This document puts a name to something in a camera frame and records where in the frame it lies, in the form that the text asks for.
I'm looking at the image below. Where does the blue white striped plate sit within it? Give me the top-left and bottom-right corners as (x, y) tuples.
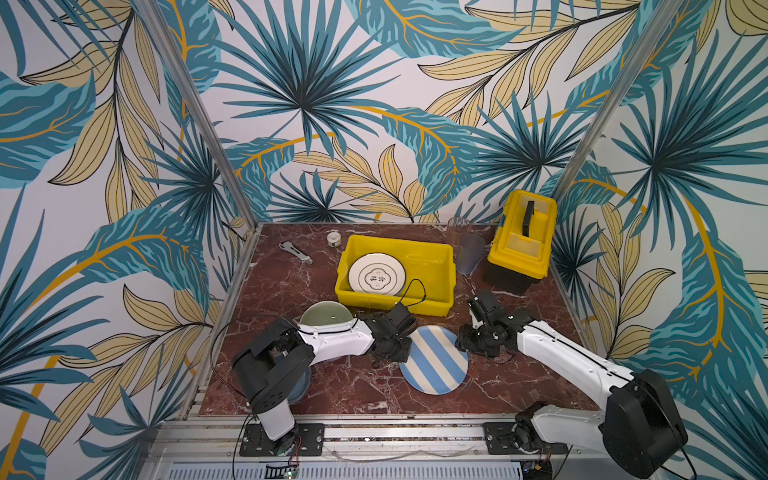
(400, 325), (469, 396)

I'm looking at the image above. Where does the white plate green emblem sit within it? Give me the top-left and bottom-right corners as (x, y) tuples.
(348, 253), (406, 296)

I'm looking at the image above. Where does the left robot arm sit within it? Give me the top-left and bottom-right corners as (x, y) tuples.
(231, 301), (417, 445)

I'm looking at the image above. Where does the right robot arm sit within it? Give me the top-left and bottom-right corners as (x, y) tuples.
(456, 290), (688, 479)

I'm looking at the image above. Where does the yellow plastic bin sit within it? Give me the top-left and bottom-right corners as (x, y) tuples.
(335, 235), (457, 317)

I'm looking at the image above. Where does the light green bowl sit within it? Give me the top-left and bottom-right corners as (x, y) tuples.
(299, 300), (353, 328)

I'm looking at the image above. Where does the yellow black toolbox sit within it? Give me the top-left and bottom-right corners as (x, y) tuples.
(484, 190), (558, 296)

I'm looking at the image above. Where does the grey translucent cup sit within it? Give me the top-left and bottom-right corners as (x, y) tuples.
(456, 233), (486, 276)

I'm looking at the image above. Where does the small white jar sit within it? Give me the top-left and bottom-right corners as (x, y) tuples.
(326, 230), (342, 248)

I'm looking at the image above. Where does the dark blue bowl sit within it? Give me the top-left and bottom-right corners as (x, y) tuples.
(287, 368), (311, 405)

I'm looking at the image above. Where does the clear pink cup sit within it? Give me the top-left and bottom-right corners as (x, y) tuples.
(446, 216), (471, 246)

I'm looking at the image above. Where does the silver metal bottle opener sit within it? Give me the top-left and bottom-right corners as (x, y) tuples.
(279, 241), (313, 265)

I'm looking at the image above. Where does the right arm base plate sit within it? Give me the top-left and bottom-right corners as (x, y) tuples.
(482, 422), (568, 455)

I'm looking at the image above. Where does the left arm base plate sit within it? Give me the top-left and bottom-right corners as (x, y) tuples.
(239, 423), (325, 458)

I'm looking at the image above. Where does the aluminium frame rail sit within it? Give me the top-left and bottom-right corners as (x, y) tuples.
(139, 414), (627, 479)

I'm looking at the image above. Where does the right aluminium corner post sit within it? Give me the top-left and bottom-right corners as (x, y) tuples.
(552, 0), (684, 202)

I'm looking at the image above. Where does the aluminium corner post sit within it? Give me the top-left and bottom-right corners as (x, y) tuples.
(134, 0), (258, 231)
(552, 0), (684, 202)

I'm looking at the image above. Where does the left aluminium corner post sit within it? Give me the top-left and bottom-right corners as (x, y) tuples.
(134, 0), (258, 231)

